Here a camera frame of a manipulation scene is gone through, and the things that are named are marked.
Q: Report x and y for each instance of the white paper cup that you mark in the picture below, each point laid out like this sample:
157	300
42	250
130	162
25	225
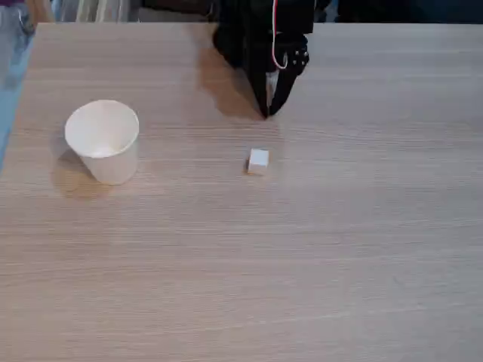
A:
113	166

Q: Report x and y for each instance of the person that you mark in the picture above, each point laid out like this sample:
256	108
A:
13	41

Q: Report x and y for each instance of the small white cube block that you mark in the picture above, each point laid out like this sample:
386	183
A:
258	160

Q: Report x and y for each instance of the pale fabric curtain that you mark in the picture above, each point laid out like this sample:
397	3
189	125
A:
98	10

